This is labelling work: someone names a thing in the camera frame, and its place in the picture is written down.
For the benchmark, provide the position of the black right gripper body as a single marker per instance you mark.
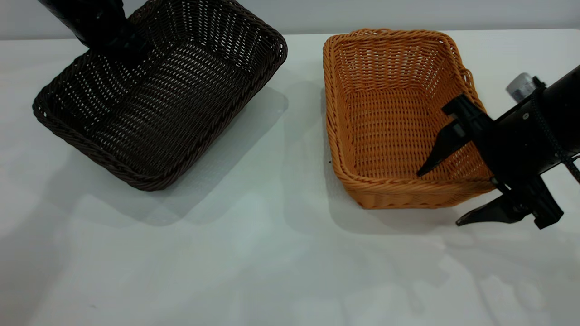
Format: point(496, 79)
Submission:
point(516, 145)

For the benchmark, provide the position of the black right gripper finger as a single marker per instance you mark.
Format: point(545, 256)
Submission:
point(446, 146)
point(498, 211)

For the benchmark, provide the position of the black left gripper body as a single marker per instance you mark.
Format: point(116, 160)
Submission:
point(99, 25)

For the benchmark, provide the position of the orange woven wicker basket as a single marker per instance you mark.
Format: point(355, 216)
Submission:
point(385, 113)

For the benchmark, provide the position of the black woven wicker basket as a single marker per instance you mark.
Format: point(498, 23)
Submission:
point(181, 108)

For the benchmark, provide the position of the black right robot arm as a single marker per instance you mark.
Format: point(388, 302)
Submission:
point(571, 99)

